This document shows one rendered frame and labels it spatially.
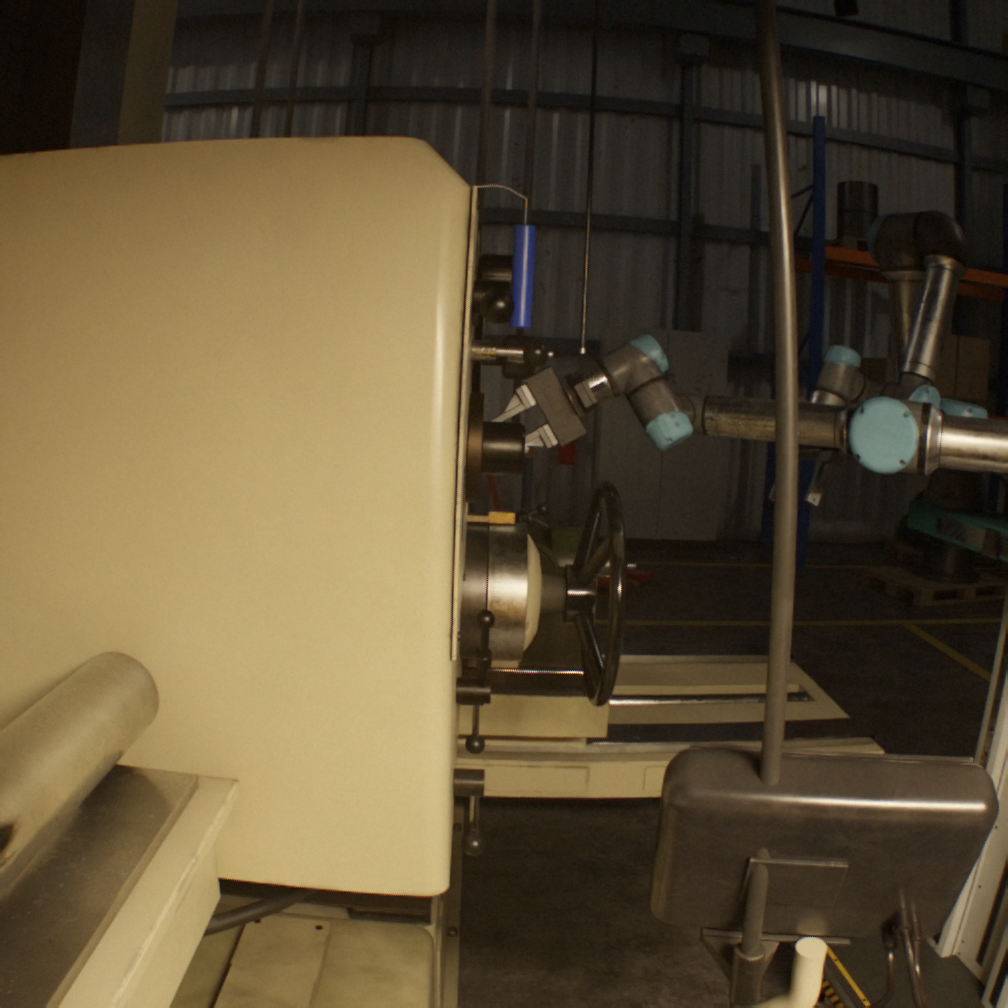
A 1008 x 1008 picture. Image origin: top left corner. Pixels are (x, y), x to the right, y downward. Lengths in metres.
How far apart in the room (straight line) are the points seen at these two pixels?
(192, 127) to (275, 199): 8.83
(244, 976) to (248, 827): 0.59
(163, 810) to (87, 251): 0.59
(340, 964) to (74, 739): 0.93
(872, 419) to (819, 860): 0.72
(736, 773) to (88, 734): 0.61
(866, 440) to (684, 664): 1.74
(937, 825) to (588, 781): 1.47
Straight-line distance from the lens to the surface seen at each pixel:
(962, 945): 2.32
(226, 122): 9.58
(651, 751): 2.27
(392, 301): 0.87
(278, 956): 1.63
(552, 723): 1.95
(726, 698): 2.71
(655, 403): 1.48
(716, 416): 1.57
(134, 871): 0.83
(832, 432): 1.53
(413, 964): 1.64
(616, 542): 1.30
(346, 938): 1.71
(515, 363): 1.31
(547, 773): 2.20
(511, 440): 1.13
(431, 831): 1.01
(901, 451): 1.35
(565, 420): 1.49
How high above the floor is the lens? 1.65
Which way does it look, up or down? 8 degrees down
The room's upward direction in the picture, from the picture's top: 3 degrees clockwise
